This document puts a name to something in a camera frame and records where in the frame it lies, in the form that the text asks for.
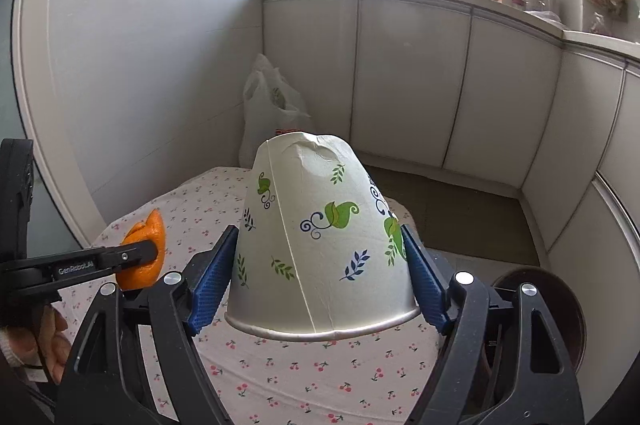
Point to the brown round stool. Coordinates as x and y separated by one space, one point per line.
555 300

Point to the cherry print tablecloth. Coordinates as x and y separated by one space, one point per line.
300 375

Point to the white plastic shopping bag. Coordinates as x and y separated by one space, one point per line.
260 115

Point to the orange peel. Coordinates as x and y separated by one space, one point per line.
145 230

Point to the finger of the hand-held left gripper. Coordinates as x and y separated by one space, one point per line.
115 259

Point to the person's left forearm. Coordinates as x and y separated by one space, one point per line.
9 347

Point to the person's left hand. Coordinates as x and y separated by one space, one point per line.
55 345

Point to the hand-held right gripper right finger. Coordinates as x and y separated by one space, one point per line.
425 277

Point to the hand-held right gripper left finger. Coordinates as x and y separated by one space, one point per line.
212 277

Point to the white kitchen cabinet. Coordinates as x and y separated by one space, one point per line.
415 80

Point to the glass sliding door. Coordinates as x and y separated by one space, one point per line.
20 80

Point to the white leaf print paper cup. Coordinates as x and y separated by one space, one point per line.
310 255

